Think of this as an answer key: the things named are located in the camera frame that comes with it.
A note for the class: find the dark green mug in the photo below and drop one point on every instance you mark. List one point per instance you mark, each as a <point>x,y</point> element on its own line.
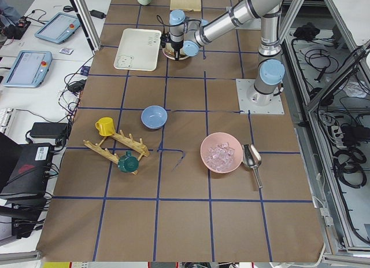
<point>128,163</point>

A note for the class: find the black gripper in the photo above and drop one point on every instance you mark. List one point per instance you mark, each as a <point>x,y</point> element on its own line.
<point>176,45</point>

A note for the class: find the wooden cutting board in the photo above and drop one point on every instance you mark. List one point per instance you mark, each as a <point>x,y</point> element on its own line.
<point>186,5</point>

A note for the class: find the near teach pendant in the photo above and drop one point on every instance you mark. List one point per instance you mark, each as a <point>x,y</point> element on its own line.
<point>29,69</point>

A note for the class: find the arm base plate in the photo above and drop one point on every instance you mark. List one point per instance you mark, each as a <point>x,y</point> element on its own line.
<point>253,102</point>

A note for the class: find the pink bowl with ice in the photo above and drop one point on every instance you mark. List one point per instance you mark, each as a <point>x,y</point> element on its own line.
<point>221,152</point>

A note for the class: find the black power adapter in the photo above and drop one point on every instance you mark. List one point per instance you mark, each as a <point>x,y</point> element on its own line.
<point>47,130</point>

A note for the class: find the teach pendant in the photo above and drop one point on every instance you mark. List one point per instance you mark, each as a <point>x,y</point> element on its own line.
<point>59,28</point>
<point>29,69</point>

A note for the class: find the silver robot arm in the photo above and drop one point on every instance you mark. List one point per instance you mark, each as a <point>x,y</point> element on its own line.
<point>186,36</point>

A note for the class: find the yellow mug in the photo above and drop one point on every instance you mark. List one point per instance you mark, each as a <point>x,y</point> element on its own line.
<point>105,126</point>

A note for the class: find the blue bowl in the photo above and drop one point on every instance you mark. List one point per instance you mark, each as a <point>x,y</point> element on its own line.
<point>154,117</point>

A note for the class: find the small black adapter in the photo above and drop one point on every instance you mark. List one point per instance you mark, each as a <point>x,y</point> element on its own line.
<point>97,14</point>

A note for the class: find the cream bear tray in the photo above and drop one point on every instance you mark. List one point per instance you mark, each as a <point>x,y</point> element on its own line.
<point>138,50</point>

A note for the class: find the aluminium frame post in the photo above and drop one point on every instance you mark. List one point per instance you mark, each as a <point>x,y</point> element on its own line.
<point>83,14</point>

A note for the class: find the cream round plate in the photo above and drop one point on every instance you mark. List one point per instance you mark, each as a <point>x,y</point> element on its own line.
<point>169,52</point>

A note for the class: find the metal scoop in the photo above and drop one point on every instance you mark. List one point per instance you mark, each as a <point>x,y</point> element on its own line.
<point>252,160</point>

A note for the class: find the black computer box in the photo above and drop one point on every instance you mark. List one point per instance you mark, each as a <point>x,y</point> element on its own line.
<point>23,169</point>

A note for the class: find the far teach pendant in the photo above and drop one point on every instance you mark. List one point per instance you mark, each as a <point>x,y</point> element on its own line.
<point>59,28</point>

